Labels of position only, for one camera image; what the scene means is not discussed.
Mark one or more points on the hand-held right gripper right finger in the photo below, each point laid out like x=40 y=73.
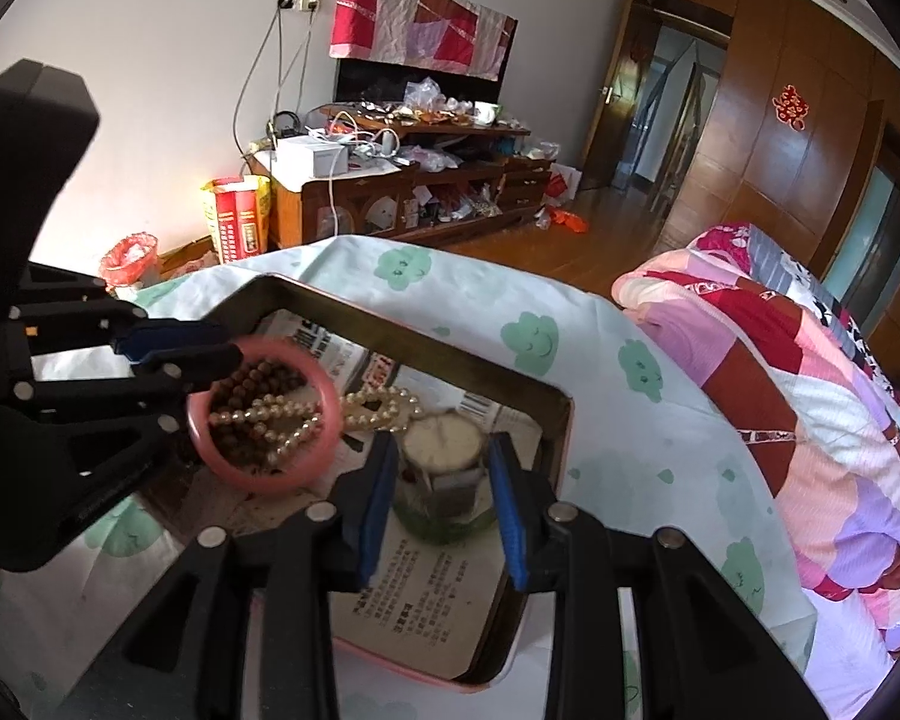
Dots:
x=506 y=517

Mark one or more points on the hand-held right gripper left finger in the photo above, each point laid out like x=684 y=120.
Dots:
x=375 y=517

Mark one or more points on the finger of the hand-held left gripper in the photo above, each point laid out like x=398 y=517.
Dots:
x=210 y=367
x=165 y=337

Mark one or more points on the silver wristwatch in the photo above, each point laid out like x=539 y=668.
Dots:
x=442 y=442

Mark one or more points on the pink bangle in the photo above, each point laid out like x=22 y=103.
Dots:
x=225 y=465

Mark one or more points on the pink tin box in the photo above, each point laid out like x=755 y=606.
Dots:
x=450 y=367

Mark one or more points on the red bagged trash bin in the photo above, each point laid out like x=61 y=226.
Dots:
x=127 y=259

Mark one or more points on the newspaper lining sheet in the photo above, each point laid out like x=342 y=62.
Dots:
x=427 y=607

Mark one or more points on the yellow red sack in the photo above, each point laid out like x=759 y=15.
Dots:
x=236 y=229

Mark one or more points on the white box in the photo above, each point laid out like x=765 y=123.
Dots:
x=307 y=161

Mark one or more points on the orange plastic bag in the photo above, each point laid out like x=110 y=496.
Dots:
x=566 y=220

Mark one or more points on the wooden television cabinet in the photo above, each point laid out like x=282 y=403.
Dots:
x=525 y=191

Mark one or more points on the black television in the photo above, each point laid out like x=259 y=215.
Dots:
x=375 y=82

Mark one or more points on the pink patchwork quilt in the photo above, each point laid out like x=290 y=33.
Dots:
x=832 y=427

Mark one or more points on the red white paper bag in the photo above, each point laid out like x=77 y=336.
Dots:
x=562 y=184

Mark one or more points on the clear plastic bag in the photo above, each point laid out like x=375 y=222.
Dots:
x=424 y=96

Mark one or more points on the white mug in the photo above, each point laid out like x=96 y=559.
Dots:
x=486 y=112

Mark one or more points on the red patchwork cover cloth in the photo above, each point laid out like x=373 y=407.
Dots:
x=420 y=22

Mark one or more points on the wooden door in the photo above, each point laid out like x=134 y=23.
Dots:
x=615 y=127

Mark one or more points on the wooden wardrobe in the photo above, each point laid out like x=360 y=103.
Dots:
x=810 y=187

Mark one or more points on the wall socket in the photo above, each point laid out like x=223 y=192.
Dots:
x=300 y=1

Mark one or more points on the red paper wall decal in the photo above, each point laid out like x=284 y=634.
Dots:
x=790 y=108

